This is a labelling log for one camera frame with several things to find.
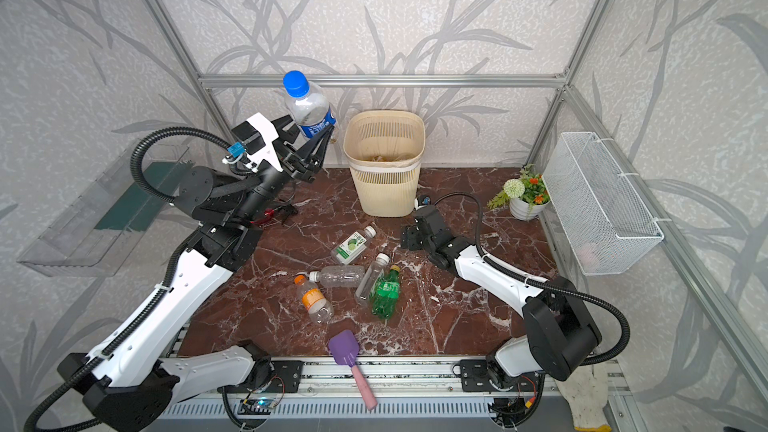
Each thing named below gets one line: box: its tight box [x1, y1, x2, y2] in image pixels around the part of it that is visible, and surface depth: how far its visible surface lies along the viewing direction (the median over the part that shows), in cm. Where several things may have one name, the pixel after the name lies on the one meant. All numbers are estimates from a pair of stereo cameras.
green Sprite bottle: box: [371, 265, 401, 320], surface depth 86 cm
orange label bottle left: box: [293, 273, 334, 325], surface depth 85 cm
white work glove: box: [555, 363, 611, 432], surface depth 71 cm
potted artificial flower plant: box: [487, 163, 551, 221], surface depth 98 cm
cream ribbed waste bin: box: [343, 110, 426, 217], surface depth 101 cm
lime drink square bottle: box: [331, 225, 377, 265], surface depth 96 cm
